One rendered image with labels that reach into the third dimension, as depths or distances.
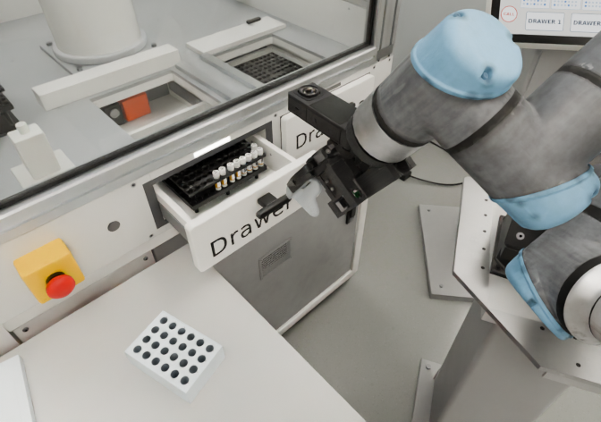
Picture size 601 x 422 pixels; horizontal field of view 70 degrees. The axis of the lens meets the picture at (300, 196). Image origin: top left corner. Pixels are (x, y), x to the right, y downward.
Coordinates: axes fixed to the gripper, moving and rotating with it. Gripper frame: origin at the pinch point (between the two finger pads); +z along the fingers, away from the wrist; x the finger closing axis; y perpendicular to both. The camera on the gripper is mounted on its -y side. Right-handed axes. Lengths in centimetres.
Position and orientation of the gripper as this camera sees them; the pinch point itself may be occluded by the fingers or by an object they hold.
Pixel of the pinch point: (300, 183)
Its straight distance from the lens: 63.2
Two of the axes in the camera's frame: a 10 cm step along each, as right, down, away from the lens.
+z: -3.8, 3.3, 8.6
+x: 7.3, -4.7, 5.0
